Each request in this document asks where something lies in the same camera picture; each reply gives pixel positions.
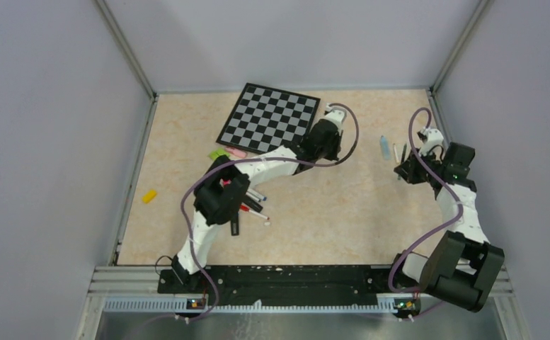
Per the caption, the black highlighter orange cap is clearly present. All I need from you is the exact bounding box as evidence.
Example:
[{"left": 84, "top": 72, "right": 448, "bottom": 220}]
[{"left": 244, "top": 198, "right": 263, "bottom": 213}]

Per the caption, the black highlighter blue cap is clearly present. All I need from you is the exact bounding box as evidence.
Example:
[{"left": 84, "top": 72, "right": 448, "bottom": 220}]
[{"left": 230, "top": 220, "right": 240, "bottom": 237}]

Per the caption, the black grey chessboard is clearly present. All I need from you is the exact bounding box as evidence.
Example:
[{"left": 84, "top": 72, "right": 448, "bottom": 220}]
[{"left": 216, "top": 83, "right": 321, "bottom": 154}]

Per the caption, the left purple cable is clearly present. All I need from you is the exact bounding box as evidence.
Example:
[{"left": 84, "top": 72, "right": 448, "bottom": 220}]
[{"left": 180, "top": 102, "right": 361, "bottom": 324}]

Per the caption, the white marker yellow end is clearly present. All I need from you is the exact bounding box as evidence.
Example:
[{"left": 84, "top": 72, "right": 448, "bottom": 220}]
[{"left": 392, "top": 143, "right": 400, "bottom": 164}]

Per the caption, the light blue highlighter body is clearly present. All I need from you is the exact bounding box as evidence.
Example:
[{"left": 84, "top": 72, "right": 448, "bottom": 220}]
[{"left": 379, "top": 135, "right": 391, "bottom": 161}]

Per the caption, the green ink clear pen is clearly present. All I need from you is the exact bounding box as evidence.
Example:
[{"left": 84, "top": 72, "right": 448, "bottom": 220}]
[{"left": 397, "top": 143, "right": 407, "bottom": 180}]

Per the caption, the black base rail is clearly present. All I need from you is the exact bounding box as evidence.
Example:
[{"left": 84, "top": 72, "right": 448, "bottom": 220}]
[{"left": 157, "top": 265, "right": 437, "bottom": 295}]

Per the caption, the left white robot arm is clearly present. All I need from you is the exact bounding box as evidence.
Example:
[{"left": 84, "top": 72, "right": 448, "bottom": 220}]
[{"left": 172, "top": 110, "right": 345, "bottom": 293}]

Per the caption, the yellow highlighter cap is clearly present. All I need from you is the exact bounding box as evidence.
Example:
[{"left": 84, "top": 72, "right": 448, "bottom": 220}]
[{"left": 142, "top": 189, "right": 157, "bottom": 204}]

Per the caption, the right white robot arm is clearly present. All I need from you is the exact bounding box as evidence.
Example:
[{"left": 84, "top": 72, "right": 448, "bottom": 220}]
[{"left": 389, "top": 142, "right": 505, "bottom": 312}]

